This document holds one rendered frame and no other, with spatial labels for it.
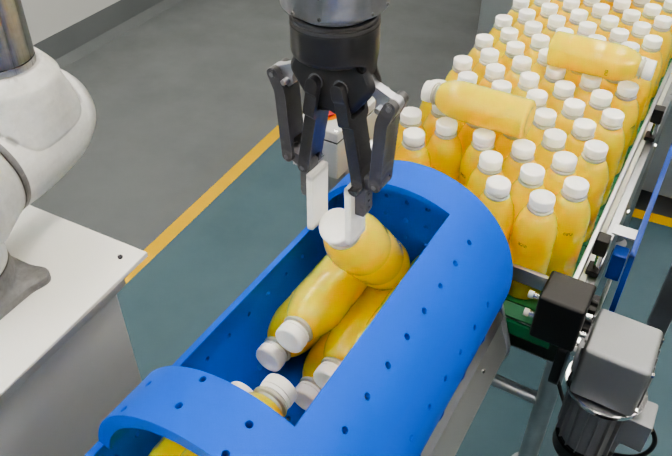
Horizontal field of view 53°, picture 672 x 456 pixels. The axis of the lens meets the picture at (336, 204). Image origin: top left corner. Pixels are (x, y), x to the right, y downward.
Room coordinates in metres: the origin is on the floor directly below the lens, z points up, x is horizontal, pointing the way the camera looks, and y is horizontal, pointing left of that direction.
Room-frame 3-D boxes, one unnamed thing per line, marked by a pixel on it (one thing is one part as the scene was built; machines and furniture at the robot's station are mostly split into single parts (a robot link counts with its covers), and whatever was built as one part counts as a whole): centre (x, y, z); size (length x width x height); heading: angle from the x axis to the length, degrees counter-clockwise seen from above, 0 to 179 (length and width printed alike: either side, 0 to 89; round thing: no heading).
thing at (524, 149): (0.97, -0.32, 1.09); 0.04 x 0.04 x 0.02
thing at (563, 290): (0.72, -0.35, 0.95); 0.10 x 0.07 x 0.10; 59
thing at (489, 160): (0.93, -0.26, 1.09); 0.04 x 0.04 x 0.02
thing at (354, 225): (0.52, -0.02, 1.32); 0.03 x 0.01 x 0.07; 148
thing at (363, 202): (0.51, -0.03, 1.35); 0.03 x 0.01 x 0.05; 58
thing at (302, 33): (0.53, 0.00, 1.48); 0.08 x 0.07 x 0.09; 58
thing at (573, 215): (0.86, -0.38, 0.99); 0.07 x 0.07 x 0.19
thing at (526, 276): (0.85, -0.19, 0.96); 0.40 x 0.01 x 0.03; 59
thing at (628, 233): (1.20, -0.69, 0.70); 0.80 x 0.05 x 0.50; 149
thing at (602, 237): (0.86, -0.46, 0.94); 0.03 x 0.02 x 0.08; 149
